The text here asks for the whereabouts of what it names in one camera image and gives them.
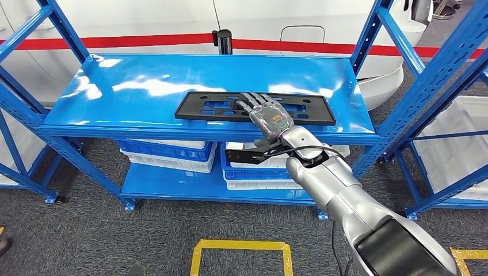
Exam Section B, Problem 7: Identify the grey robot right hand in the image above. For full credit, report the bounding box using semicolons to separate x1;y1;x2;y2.
234;91;295;147

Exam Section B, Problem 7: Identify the black plastic panel part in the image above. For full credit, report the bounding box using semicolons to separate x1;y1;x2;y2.
174;91;337;127

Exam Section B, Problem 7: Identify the blue steel shelf rack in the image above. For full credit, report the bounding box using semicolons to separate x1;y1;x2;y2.
379;49;488;222
0;0;488;222
0;108;68;205

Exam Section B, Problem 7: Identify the yellow floor tape square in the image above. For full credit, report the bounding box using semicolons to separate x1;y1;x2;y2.
449;247;488;276
189;239;294;276

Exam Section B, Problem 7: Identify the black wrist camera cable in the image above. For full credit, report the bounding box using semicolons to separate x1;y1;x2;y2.
262;145;346;162

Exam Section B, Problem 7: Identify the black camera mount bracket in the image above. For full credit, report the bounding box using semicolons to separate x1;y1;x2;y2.
224;146;291;166

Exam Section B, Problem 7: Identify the black barrier post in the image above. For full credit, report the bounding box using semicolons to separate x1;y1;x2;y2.
212;29;234;56

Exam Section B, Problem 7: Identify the black hanging arm cable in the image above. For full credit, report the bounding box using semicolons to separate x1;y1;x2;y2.
330;220;354;276

